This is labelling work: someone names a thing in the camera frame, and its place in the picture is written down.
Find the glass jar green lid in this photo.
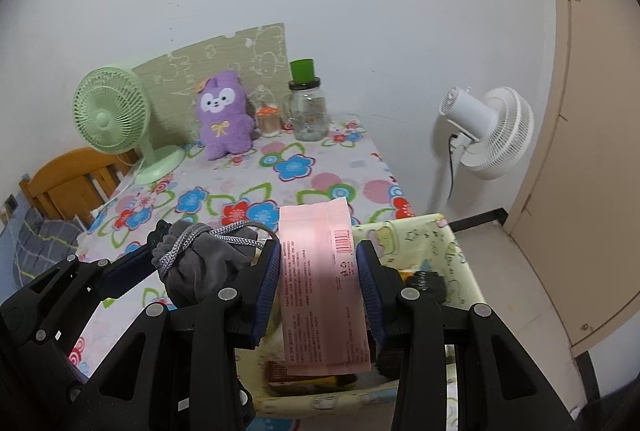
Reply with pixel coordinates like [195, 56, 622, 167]
[283, 58, 330, 142]

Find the yellow patterned storage box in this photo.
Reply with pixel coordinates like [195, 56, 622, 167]
[235, 214, 485, 419]

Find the black plastic bag bundle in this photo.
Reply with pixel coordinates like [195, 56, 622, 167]
[405, 269, 447, 304]

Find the brown yellow snack box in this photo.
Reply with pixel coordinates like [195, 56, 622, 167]
[265, 361, 357, 396]

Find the floral tablecloth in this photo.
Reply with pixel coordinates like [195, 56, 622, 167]
[77, 116, 413, 262]

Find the green patterned wall mat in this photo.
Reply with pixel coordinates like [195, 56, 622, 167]
[134, 23, 291, 147]

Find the purple plush toy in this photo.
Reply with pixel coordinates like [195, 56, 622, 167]
[195, 69, 255, 160]

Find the grey drawstring pouch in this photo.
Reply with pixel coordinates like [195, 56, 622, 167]
[152, 220, 277, 309]

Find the toothpick jar orange lid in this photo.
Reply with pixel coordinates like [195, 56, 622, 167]
[256, 104, 281, 138]

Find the beige door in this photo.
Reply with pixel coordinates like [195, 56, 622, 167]
[506, 0, 639, 355]

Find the pink paper packet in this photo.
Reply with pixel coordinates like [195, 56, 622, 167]
[279, 198, 371, 376]

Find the grey plaid pillow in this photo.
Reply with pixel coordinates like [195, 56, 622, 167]
[13, 208, 84, 288]

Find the green desk fan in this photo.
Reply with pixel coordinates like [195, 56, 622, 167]
[73, 66, 186, 185]

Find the white standing fan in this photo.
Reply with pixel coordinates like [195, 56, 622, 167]
[427, 87, 535, 217]

